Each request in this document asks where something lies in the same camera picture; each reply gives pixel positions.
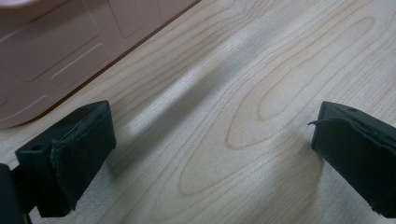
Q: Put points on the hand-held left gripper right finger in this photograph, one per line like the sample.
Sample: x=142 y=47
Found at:
x=358 y=158

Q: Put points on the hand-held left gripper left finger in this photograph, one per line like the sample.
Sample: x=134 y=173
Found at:
x=71 y=161

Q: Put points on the pink plastic tray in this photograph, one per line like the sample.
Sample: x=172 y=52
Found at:
x=56 y=56

